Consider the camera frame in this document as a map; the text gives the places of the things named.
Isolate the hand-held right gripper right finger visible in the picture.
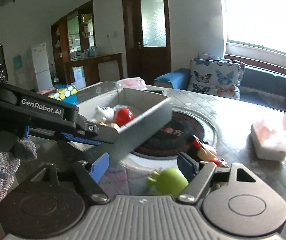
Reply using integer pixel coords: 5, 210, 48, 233
177, 152, 275, 203

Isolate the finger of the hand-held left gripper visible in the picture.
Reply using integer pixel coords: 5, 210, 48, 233
60, 115, 120, 146

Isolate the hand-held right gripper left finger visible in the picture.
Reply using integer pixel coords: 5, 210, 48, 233
30, 152, 110, 203

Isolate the beige peanut toy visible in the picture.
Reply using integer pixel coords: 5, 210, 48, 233
97, 121, 121, 131

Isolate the white plush rabbit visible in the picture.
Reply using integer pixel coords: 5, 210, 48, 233
90, 106, 116, 124

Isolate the green rubber toy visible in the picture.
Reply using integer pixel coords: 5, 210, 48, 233
147, 167, 189, 196

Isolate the red rubber toy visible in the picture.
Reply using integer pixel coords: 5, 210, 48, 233
114, 107, 135, 127

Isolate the grey rectangular box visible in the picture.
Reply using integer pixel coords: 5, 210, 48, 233
68, 81, 173, 160

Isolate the boy figurine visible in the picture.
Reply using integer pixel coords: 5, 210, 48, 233
187, 134, 230, 171

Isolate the blue yellow dotted box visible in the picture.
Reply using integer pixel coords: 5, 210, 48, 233
47, 84, 79, 106

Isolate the white fridge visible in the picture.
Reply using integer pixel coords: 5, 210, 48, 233
30, 42, 53, 92

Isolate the white water dispenser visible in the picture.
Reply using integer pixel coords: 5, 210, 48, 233
13, 55, 30, 86

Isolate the pink plastic bag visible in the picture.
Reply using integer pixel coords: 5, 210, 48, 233
115, 77, 147, 91

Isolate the dark wooden cabinet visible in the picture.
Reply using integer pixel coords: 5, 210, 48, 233
50, 0, 123, 91

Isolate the dark wooden door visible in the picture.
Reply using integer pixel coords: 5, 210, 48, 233
122, 0, 172, 86

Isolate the pink tissue pack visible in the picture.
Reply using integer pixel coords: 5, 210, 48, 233
251, 112, 286, 161

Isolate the blue sofa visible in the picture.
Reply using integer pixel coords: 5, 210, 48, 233
154, 64, 286, 118

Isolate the window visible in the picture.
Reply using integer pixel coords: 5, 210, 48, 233
222, 0, 286, 62

